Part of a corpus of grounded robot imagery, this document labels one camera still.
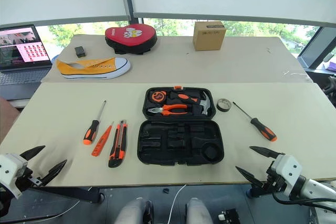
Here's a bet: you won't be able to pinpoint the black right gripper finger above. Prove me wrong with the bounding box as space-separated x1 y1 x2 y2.
235 165 267 189
249 145 286 160

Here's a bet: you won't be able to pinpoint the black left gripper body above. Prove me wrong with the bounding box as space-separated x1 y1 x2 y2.
15 167 43 188

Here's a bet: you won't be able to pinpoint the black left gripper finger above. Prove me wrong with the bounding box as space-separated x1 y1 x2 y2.
20 145 46 161
39 159 68 186

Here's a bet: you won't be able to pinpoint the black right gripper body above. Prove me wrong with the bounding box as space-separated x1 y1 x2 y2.
259 166 287 195

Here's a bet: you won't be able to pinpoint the black shaft orange-black screwdriver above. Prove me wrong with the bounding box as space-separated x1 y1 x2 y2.
232 101 278 142

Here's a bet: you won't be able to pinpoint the silver shaft orange-black screwdriver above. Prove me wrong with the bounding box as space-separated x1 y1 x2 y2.
82 100 107 145

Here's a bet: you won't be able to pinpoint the orange test pen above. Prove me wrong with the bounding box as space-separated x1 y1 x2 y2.
91 121 115 157

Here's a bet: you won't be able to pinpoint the black electrical tape roll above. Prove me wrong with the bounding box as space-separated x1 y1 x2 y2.
216 98 233 113

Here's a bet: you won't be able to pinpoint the orange black utility knife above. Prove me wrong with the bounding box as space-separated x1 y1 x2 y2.
108 119 129 168

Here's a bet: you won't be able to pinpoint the black tool case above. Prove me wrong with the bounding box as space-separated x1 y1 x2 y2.
136 85 226 167

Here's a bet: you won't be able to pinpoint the black table crossbar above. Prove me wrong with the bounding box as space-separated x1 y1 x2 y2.
26 186 106 204

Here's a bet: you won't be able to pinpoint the reddish brown rounded object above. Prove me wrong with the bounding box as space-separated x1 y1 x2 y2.
0 96 21 141

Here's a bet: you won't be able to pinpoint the black and white device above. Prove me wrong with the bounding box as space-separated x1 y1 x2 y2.
217 208 245 224

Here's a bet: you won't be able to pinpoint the grey rounded shape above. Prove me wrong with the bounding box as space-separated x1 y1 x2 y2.
185 197 215 224
114 198 153 224

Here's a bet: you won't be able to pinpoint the yellow canvas sneaker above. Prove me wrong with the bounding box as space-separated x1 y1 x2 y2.
55 56 131 80

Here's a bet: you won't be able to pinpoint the grey laptop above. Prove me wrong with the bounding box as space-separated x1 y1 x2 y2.
0 24 54 87

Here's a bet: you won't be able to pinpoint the small black block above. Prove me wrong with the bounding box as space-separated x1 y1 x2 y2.
74 46 87 59

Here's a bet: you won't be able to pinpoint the orange black tape measure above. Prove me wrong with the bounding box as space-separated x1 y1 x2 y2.
150 90 166 103

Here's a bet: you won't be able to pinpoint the brown cardboard box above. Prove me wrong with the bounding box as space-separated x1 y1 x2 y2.
192 20 227 51

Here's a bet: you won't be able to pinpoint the red heart-shaped pad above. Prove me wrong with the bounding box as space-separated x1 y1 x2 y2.
104 23 159 55

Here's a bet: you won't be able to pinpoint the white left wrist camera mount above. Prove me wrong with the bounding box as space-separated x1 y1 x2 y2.
0 153 28 200

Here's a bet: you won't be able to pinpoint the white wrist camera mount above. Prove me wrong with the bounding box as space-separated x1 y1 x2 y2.
270 154 303 195
0 153 28 200

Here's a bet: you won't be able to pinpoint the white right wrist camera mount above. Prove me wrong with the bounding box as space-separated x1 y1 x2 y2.
270 154 303 195

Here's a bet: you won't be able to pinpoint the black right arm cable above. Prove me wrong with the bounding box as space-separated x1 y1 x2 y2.
271 191 336 207

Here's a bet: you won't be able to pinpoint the white floor cable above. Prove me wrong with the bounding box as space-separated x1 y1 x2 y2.
169 184 188 224

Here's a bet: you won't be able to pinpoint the claw hammer orange black handle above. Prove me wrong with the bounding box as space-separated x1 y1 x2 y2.
169 90 217 117

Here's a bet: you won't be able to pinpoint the orange handled pliers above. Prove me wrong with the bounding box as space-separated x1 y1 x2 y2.
147 103 191 117

